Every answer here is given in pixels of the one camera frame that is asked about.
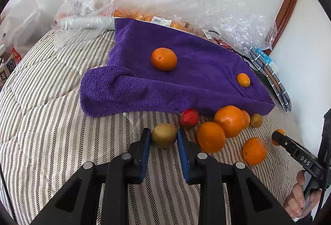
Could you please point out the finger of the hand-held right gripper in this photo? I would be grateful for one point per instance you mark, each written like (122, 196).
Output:
(289, 146)

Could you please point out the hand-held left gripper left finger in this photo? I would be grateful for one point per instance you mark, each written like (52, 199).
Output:
(145, 155)

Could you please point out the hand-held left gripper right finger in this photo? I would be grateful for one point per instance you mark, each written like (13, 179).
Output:
(183, 155)

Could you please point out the green-brown kiwi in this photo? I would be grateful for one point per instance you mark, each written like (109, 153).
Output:
(164, 135)

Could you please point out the person's right hand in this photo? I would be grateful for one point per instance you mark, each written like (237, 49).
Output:
(296, 199)

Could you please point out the medium orange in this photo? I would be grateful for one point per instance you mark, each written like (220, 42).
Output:
(254, 150)
(211, 136)

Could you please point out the red strawberry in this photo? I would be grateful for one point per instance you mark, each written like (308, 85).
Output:
(189, 117)

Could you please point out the small kiwi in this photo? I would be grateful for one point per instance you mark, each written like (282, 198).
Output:
(256, 120)

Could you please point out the small orange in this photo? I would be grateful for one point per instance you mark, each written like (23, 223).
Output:
(247, 119)

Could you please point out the large orange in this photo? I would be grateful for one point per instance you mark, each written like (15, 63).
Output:
(229, 121)

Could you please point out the purple towel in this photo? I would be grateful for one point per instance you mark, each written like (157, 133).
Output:
(181, 77)

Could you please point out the small oval kumquat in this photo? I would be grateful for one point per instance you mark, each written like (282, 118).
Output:
(243, 79)

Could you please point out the orange with green stem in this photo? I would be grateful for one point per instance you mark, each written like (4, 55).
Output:
(164, 59)

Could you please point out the striped blanket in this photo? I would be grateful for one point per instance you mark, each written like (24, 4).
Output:
(51, 124)

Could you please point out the clear plastic bag of oranges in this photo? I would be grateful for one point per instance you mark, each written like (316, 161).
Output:
(206, 13)

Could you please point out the roll of clear plastic bags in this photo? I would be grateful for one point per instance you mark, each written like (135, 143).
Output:
(85, 22)

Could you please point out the red and white box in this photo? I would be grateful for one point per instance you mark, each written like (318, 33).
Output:
(9, 64)

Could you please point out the white paper bag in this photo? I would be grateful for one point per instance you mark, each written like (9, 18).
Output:
(20, 21)

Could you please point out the brown wooden door frame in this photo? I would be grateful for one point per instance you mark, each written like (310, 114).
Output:
(288, 10)

